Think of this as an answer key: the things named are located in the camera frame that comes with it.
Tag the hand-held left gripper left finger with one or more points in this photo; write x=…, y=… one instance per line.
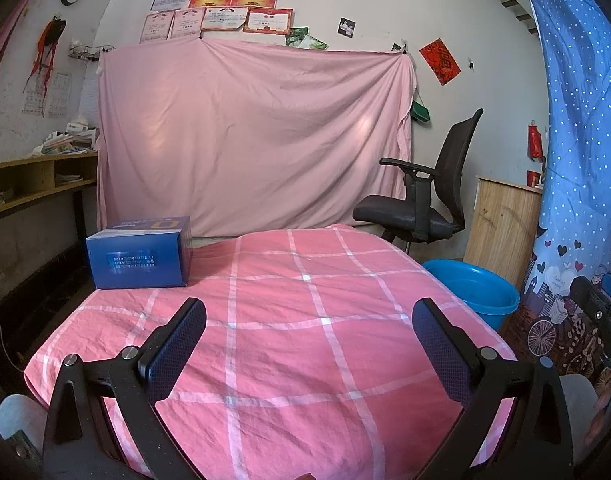
x=178, y=345

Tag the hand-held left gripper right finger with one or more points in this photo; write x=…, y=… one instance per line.
x=438, y=345

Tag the blue cardboard box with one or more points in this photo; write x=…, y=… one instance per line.
x=135, y=262

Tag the blue plastic basin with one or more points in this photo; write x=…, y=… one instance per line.
x=470, y=287

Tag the pink checkered blanket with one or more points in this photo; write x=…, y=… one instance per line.
x=285, y=340

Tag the wooden cabinet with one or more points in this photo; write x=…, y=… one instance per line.
x=505, y=230

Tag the black office chair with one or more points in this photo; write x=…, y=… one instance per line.
x=450, y=170

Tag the blue polka dot curtain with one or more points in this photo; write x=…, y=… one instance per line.
x=575, y=110

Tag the small paper pile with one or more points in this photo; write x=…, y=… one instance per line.
x=67, y=178

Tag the wooden shelf desk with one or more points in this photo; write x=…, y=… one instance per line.
x=35, y=172

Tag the pink hanging sheet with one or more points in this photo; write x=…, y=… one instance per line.
x=255, y=135

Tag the stack of books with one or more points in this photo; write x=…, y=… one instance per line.
x=70, y=142

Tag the green landscape photo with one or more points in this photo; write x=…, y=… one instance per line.
x=295, y=36
x=315, y=44

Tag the red hanging ornament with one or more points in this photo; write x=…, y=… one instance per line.
x=47, y=42

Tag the small portrait photo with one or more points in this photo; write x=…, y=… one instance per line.
x=347, y=27

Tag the pink curtain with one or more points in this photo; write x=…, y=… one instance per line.
x=5, y=40

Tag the wall calendar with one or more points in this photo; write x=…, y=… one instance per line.
x=55, y=97

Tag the red paper wall decoration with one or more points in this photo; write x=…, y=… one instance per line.
x=439, y=61

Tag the group of wall certificates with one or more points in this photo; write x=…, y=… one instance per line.
x=235, y=2

